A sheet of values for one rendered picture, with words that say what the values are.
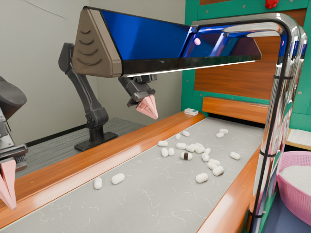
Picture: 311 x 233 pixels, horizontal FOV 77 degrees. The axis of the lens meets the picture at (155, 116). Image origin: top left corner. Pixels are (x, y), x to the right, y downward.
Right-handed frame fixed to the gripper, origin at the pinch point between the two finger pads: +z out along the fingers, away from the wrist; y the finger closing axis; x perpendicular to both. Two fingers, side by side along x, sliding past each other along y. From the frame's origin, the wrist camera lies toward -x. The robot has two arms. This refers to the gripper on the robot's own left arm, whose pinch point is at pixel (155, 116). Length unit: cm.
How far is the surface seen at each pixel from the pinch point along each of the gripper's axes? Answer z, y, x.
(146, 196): 18.8, -20.7, -0.7
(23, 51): -161, 24, 108
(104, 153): 1.2, -17.4, 11.0
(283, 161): 35.4, 17.0, -15.8
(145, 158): 9.7, -8.4, 7.0
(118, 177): 10.8, -21.9, 3.6
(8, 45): -164, 12, 103
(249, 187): 31.2, -5.1, -14.5
